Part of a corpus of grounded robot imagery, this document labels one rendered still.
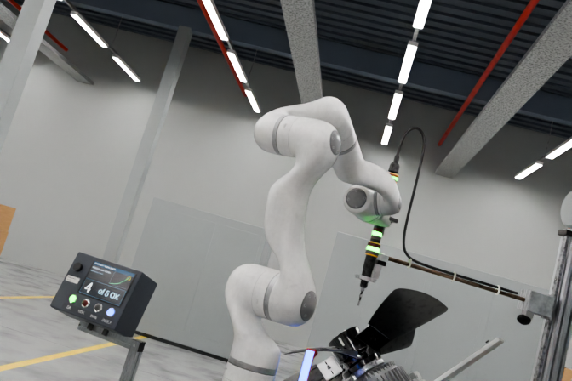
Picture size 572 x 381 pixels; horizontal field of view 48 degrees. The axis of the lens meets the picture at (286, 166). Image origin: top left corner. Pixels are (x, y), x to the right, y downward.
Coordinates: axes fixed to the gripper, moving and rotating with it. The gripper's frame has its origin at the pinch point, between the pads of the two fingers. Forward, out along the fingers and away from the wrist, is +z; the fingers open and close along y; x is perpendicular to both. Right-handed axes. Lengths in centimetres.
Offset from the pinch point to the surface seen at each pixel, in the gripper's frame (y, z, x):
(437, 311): 23.9, 4.5, -23.9
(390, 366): 13.6, 5.9, -44.8
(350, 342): -0.8, 4.4, -41.2
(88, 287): -72, -42, -47
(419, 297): 18.9, -3.8, -21.3
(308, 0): -264, 414, 287
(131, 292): -58, -41, -44
